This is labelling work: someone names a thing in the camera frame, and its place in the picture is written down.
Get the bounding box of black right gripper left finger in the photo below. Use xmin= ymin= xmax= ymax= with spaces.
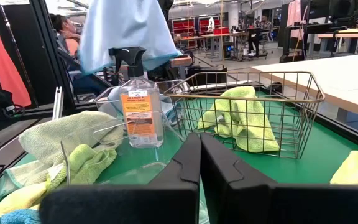
xmin=39 ymin=133 xmax=202 ymax=224

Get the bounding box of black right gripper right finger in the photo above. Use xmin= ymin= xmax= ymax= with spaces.
xmin=200 ymin=133 xmax=358 ymax=224

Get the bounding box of lime green microfiber towel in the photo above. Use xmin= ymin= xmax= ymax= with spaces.
xmin=45 ymin=144 xmax=117 ymax=191
xmin=196 ymin=86 xmax=281 ymax=154

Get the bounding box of yellow microfiber towel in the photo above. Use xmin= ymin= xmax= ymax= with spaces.
xmin=329 ymin=150 xmax=358 ymax=186
xmin=0 ymin=181 xmax=48 ymax=224

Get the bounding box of pale green towel teal edging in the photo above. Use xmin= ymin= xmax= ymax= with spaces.
xmin=0 ymin=110 xmax=124 ymax=206

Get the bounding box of teal blue microfiber towel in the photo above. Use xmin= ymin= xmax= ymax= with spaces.
xmin=0 ymin=208 xmax=42 ymax=224

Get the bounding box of green felt mat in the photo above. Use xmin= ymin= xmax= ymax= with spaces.
xmin=94 ymin=90 xmax=358 ymax=224

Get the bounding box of clear spray bottle orange label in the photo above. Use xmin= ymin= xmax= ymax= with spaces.
xmin=108 ymin=46 xmax=165 ymax=149

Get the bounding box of tan wooden desk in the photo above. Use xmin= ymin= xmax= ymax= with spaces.
xmin=249 ymin=52 xmax=358 ymax=123

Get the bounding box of red storage shelf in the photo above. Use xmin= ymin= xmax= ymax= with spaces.
xmin=198 ymin=16 xmax=230 ymax=35
xmin=172 ymin=17 xmax=196 ymax=50

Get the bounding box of pink hanging cloth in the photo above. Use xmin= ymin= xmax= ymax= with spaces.
xmin=286 ymin=0 xmax=305 ymax=29

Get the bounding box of copper wire basket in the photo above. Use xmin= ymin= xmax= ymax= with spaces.
xmin=163 ymin=70 xmax=326 ymax=160

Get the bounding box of silver metal bracket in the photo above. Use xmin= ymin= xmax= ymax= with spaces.
xmin=52 ymin=86 xmax=64 ymax=121

